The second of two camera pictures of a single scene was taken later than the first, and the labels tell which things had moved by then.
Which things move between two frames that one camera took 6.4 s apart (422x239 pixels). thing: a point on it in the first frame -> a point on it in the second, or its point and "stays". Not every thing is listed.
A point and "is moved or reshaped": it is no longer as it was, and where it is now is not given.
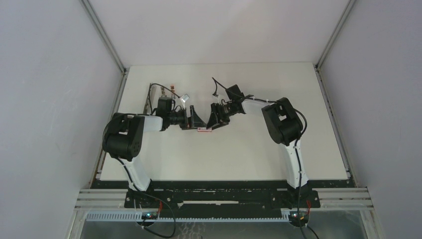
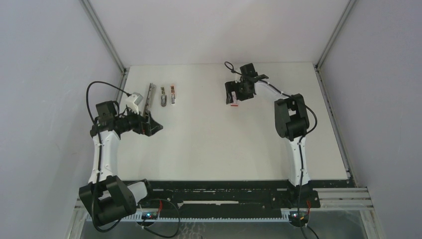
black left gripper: x=193 y=122 -> x=147 y=126
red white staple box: x=204 y=129 is moved or reshaped
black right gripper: x=217 y=117 -> x=232 y=85
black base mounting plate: x=223 y=195 stays
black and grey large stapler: x=150 y=103 stays
